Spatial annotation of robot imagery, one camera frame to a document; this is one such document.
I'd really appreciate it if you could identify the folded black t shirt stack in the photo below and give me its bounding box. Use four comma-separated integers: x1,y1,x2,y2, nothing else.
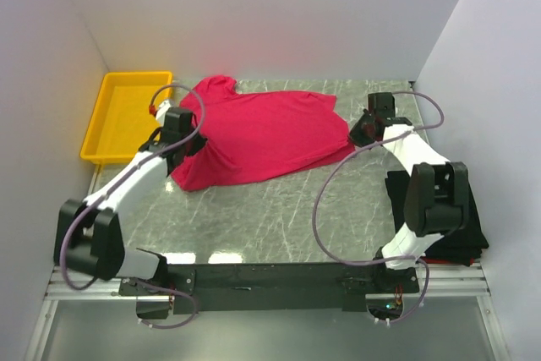
385,170,489,263

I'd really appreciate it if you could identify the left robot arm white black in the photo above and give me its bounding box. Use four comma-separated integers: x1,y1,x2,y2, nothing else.
54,107,206,295

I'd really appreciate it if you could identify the red t shirt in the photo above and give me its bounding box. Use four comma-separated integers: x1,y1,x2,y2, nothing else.
171,75,354,192

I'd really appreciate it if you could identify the folded red shirt under stack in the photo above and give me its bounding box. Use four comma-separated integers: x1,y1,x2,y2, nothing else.
423,257,472,267

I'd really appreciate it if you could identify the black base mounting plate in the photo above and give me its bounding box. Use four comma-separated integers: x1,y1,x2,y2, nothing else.
117,260,419,320

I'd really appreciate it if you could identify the yellow plastic tray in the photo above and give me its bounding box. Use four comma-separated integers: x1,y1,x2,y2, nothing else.
79,71,173,165

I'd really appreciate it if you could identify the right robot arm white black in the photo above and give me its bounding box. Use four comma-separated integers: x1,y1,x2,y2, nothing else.
349,92,469,293

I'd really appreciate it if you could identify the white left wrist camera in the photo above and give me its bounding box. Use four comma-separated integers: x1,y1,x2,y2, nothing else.
149,99,174,126

